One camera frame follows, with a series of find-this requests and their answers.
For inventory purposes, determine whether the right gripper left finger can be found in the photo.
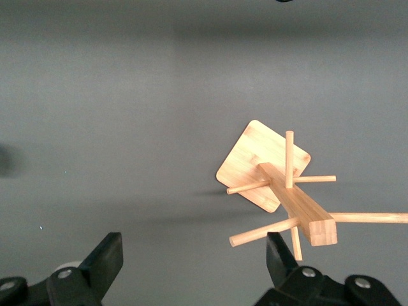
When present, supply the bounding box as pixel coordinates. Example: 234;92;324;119
47;231;124;306

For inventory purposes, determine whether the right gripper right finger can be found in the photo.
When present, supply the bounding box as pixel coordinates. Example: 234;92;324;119
254;231;347;306

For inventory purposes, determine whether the wooden cup rack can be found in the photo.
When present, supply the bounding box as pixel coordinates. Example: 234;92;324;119
215;119;408;262

